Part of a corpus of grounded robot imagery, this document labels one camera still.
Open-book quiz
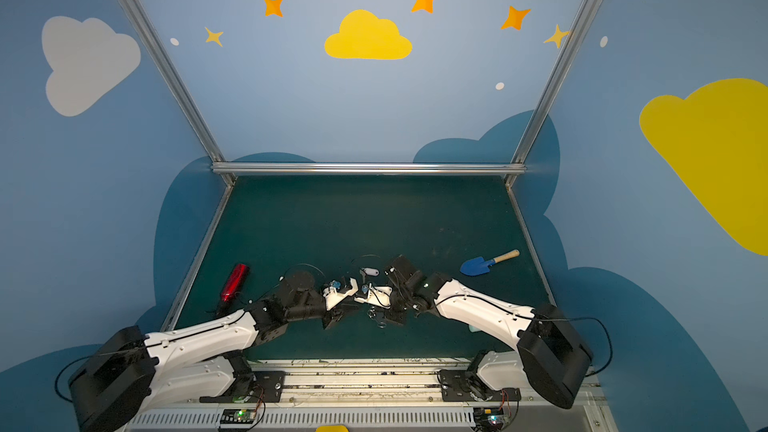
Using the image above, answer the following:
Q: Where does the red cylindrical bottle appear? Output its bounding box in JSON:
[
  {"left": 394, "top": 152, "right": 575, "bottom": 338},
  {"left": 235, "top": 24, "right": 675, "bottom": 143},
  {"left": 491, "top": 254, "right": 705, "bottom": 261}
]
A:
[{"left": 219, "top": 263, "right": 250, "bottom": 303}]

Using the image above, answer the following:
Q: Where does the right green circuit board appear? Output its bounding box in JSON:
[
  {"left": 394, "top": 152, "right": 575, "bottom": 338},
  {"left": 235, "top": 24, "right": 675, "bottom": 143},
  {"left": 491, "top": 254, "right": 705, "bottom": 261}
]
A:
[{"left": 472, "top": 408, "right": 518, "bottom": 432}]

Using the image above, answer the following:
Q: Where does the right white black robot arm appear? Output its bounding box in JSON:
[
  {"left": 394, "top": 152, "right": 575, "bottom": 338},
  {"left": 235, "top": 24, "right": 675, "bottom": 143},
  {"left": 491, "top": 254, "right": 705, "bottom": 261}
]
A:
[{"left": 354, "top": 269, "right": 594, "bottom": 409}]

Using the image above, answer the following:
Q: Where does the back aluminium frame bar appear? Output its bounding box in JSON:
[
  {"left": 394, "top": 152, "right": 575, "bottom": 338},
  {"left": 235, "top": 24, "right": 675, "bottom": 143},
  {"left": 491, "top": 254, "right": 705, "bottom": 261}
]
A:
[{"left": 212, "top": 162, "right": 526, "bottom": 176}]

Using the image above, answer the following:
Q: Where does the left aluminium frame post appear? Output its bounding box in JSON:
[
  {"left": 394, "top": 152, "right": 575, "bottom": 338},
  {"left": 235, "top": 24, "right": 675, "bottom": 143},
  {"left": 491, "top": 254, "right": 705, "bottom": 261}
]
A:
[{"left": 117, "top": 0, "right": 225, "bottom": 165}]

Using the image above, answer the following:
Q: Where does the aluminium mounting rail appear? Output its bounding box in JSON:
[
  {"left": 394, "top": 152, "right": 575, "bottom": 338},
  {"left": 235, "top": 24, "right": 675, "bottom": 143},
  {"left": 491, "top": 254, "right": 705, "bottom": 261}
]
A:
[{"left": 119, "top": 358, "right": 604, "bottom": 409}]

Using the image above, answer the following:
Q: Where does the right aluminium frame post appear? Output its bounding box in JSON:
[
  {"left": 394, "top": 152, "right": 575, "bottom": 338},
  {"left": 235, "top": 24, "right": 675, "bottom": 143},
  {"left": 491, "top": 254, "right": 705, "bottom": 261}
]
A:
[{"left": 504, "top": 0, "right": 603, "bottom": 190}]

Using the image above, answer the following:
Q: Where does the yellow object bottom edge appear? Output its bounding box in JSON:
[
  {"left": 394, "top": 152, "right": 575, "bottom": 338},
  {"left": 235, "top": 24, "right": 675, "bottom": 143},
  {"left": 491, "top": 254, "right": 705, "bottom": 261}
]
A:
[{"left": 315, "top": 425, "right": 349, "bottom": 432}]

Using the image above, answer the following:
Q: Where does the blue toy shovel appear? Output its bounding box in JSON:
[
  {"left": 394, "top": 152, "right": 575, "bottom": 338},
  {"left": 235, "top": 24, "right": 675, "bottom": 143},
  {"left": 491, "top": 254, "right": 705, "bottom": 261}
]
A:
[{"left": 460, "top": 250, "right": 520, "bottom": 277}]

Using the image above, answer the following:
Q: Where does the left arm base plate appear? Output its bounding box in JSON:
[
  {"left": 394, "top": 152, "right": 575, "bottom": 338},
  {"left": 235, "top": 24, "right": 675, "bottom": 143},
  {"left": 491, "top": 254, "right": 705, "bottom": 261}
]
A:
[{"left": 199, "top": 371, "right": 286, "bottom": 404}]

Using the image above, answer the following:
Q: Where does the white slotted cable duct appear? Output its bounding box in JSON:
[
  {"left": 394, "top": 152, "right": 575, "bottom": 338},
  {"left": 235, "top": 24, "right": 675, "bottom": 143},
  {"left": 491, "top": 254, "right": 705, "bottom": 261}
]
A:
[{"left": 126, "top": 406, "right": 474, "bottom": 431}]

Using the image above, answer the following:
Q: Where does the right side frame bar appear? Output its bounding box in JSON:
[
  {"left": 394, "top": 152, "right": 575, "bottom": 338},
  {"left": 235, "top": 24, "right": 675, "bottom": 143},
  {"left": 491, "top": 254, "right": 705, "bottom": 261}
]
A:
[{"left": 505, "top": 184, "right": 556, "bottom": 305}]

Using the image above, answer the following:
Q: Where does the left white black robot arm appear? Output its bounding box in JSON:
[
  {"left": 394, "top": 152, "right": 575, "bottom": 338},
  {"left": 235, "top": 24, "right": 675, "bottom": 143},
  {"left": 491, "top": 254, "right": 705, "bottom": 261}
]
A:
[{"left": 68, "top": 271, "right": 359, "bottom": 431}]

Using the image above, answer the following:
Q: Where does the left side frame bar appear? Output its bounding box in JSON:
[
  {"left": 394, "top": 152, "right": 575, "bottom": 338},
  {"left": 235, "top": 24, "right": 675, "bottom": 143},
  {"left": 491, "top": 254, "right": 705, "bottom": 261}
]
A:
[{"left": 161, "top": 185, "right": 234, "bottom": 332}]

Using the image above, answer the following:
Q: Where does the aluminium frame post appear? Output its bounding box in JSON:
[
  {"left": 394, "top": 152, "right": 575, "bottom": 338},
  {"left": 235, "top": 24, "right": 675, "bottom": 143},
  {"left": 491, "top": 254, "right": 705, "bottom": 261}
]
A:
[
  {"left": 504, "top": 0, "right": 603, "bottom": 190},
  {"left": 117, "top": 0, "right": 225, "bottom": 165}
]

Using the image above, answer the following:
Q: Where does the left green circuit board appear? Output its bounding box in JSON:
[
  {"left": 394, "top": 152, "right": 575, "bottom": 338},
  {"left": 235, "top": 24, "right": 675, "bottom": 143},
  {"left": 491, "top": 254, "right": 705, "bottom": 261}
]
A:
[{"left": 218, "top": 408, "right": 259, "bottom": 431}]

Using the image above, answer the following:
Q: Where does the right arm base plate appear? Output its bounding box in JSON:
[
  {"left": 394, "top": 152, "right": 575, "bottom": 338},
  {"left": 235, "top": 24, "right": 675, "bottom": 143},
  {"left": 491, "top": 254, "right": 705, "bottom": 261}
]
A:
[{"left": 437, "top": 369, "right": 521, "bottom": 402}]

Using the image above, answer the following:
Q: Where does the green circuit board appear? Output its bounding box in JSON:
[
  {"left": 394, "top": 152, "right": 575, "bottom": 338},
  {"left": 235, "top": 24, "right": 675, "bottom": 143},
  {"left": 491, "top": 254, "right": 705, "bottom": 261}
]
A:
[
  {"left": 218, "top": 408, "right": 259, "bottom": 431},
  {"left": 472, "top": 408, "right": 518, "bottom": 432}
]

